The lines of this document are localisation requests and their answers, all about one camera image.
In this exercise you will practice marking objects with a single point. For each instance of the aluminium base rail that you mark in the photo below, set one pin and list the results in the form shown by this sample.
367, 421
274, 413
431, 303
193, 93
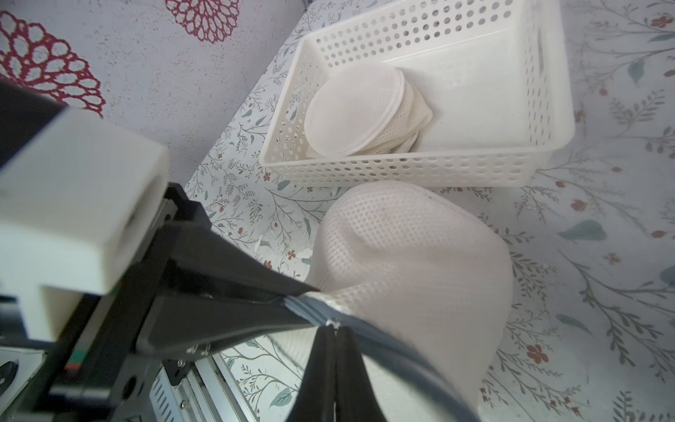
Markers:
204, 390

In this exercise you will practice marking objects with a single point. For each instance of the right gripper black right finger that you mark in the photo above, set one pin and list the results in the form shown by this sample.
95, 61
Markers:
355, 399

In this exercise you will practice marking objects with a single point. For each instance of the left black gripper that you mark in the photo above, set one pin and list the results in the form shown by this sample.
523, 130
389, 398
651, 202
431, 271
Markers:
106, 360

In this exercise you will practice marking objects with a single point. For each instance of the white perforated plastic basket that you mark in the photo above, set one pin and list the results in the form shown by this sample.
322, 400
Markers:
494, 73

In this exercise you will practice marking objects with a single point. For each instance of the white round plate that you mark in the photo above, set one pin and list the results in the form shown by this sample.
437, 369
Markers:
368, 109

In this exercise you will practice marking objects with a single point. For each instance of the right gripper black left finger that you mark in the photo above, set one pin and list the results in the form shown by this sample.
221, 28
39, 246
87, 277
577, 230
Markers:
315, 401

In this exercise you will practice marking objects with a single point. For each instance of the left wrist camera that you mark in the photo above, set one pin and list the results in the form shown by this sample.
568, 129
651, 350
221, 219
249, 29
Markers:
76, 204

